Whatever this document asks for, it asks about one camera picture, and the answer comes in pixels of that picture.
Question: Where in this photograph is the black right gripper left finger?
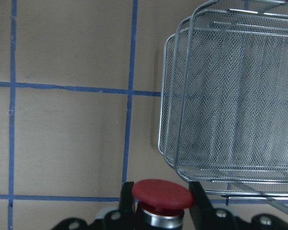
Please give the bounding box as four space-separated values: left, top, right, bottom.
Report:
53 182 135 230

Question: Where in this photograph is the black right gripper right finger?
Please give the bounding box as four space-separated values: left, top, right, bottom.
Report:
189 182 288 230

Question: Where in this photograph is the red push button switch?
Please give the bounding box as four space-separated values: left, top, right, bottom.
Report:
132 179 194 230

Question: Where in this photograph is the wire mesh shelf basket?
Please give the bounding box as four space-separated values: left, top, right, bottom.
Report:
158 0 288 214

